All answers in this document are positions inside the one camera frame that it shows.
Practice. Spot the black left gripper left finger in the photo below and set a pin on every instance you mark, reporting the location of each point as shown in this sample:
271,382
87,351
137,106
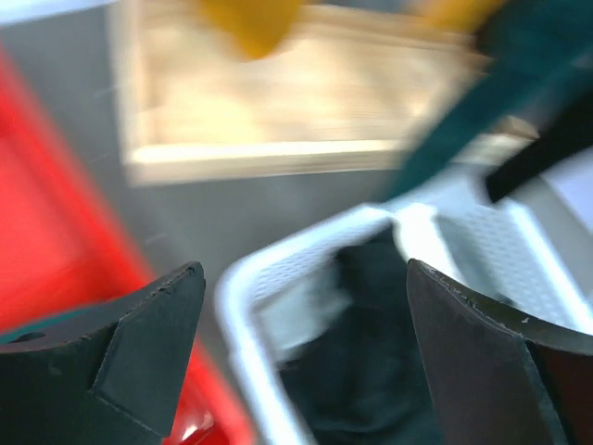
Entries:
109,375

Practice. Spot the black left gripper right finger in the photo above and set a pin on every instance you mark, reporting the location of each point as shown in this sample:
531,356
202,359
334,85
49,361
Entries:
498,375

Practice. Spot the teal sock with print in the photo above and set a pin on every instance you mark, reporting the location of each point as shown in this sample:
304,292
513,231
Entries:
530,43

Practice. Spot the mustard yellow sock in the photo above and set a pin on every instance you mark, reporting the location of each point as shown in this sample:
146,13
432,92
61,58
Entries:
256,27
462,16

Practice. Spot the black sock on hanger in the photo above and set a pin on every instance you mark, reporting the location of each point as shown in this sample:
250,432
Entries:
568,134

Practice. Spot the black garment with beige band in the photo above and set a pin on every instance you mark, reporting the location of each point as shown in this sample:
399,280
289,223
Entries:
362,381

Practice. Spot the white perforated laundry basket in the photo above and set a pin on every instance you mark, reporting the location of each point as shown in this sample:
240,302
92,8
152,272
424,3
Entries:
272,303

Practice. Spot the red plastic tray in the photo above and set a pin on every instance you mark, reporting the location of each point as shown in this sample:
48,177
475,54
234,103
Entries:
62,253

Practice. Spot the wooden drying rack frame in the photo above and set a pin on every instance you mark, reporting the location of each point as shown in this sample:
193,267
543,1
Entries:
348,90

